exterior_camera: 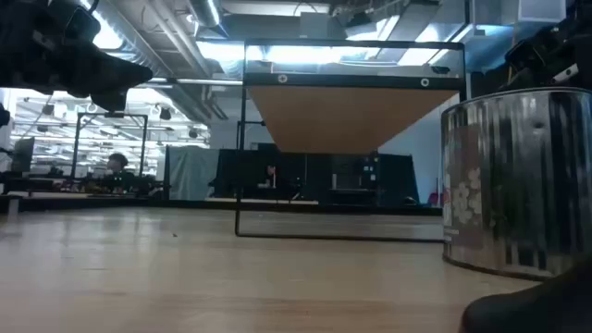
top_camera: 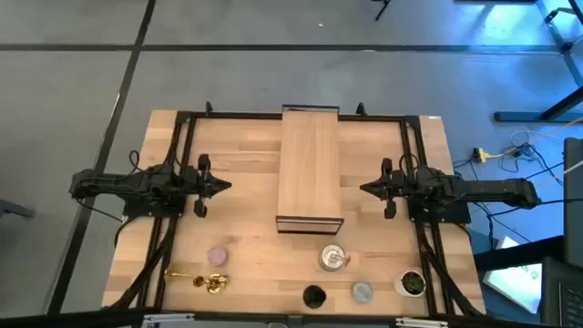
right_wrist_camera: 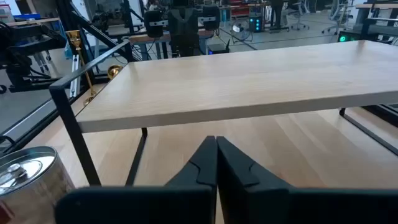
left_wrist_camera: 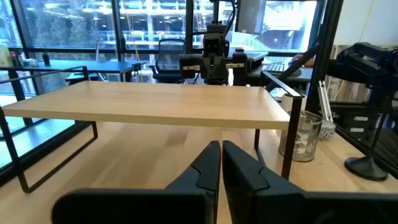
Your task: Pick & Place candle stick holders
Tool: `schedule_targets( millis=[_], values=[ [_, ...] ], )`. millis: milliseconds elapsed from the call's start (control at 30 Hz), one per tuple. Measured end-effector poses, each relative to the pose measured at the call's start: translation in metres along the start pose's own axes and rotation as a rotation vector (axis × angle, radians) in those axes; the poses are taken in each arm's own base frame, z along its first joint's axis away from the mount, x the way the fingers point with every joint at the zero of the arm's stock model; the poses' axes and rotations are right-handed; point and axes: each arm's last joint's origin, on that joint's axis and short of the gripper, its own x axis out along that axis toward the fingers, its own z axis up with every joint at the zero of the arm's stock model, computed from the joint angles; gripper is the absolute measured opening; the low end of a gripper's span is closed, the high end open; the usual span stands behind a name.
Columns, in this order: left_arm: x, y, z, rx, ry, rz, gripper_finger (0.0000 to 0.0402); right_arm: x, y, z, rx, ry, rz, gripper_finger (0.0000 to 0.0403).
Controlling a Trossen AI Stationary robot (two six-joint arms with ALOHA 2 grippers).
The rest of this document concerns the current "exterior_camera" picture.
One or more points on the black partition wall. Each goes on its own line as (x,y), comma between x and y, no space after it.
(314,176)

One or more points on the black ceiling lamp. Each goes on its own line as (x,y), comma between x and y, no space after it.
(165,114)

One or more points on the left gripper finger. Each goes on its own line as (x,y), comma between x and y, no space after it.
(110,101)
(111,74)

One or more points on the black monitor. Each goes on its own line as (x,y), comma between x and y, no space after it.
(23,155)

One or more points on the black aluminium table frame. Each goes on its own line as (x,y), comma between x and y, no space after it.
(139,205)

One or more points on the grey ceiling pipe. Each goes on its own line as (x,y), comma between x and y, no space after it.
(199,82)

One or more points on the person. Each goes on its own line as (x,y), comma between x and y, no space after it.
(119,178)
(270,182)

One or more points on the grey cloth divider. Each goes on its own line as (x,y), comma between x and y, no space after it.
(192,173)

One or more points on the corrugated ventilation duct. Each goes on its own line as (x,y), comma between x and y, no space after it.
(139,28)

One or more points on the shiny round ventilation duct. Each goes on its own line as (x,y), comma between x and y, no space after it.
(205,11)

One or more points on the red chair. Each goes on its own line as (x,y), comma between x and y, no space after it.
(435,200)

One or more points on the black workstation frame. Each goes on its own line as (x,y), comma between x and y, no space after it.
(252,123)
(111,114)

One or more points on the silver tin candle grey wax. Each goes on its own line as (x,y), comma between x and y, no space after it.
(518,185)

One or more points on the wooden shelf black metal frame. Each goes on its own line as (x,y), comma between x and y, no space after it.
(351,120)

